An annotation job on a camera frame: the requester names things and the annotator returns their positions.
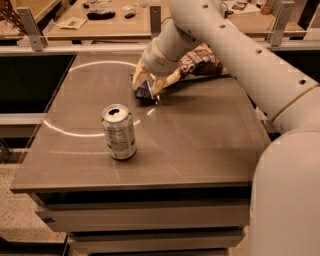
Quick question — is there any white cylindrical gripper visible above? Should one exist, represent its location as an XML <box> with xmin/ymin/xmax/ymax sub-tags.
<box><xmin>132</xmin><ymin>38</ymin><xmax>181</xmax><ymax>95</ymax></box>

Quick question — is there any blue rxbar blueberry wrapper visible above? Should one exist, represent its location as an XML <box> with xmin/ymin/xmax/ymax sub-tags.
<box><xmin>134</xmin><ymin>80</ymin><xmax>155</xmax><ymax>101</ymax></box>

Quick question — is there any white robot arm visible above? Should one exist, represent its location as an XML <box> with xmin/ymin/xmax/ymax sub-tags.
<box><xmin>132</xmin><ymin>0</ymin><xmax>320</xmax><ymax>256</ymax></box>

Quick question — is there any silver 7up soda can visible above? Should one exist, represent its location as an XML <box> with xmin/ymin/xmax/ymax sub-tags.
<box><xmin>101</xmin><ymin>104</ymin><xmax>136</xmax><ymax>160</ymax></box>

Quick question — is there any brown and cream chip bag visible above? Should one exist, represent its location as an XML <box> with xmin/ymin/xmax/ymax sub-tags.
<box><xmin>173</xmin><ymin>44</ymin><xmax>228</xmax><ymax>82</ymax></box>

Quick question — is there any small dark remote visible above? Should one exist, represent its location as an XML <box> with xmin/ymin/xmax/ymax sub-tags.
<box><xmin>125</xmin><ymin>12</ymin><xmax>136</xmax><ymax>19</ymax></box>

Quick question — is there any black object on back table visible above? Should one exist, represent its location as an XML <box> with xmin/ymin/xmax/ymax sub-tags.
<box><xmin>87</xmin><ymin>11</ymin><xmax>116</xmax><ymax>20</ymax></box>

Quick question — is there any tan paper packet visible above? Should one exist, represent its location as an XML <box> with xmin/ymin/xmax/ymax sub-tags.
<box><xmin>57</xmin><ymin>17</ymin><xmax>86</xmax><ymax>30</ymax></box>

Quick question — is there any small dark snack packet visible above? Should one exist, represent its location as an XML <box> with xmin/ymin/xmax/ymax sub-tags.
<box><xmin>232</xmin><ymin>2</ymin><xmax>247</xmax><ymax>11</ymax></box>

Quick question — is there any grey drawer cabinet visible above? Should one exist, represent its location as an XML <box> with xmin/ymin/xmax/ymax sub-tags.
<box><xmin>29</xmin><ymin>186</ymin><xmax>253</xmax><ymax>256</ymax></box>

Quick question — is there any middle metal bracket post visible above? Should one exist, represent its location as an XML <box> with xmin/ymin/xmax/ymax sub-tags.
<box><xmin>150</xmin><ymin>6</ymin><xmax>161</xmax><ymax>38</ymax></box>

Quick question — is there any metal bracket post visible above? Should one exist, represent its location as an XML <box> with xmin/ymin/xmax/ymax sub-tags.
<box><xmin>17</xmin><ymin>7</ymin><xmax>48</xmax><ymax>51</ymax></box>
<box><xmin>150</xmin><ymin>6</ymin><xmax>161</xmax><ymax>38</ymax></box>
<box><xmin>267</xmin><ymin>0</ymin><xmax>294</xmax><ymax>47</ymax></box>

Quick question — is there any left metal bracket post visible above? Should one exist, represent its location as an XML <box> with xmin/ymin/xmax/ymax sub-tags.
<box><xmin>17</xmin><ymin>7</ymin><xmax>48</xmax><ymax>51</ymax></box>

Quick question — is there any right metal bracket post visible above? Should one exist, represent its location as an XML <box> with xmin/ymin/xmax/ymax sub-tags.
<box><xmin>267</xmin><ymin>0</ymin><xmax>294</xmax><ymax>47</ymax></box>

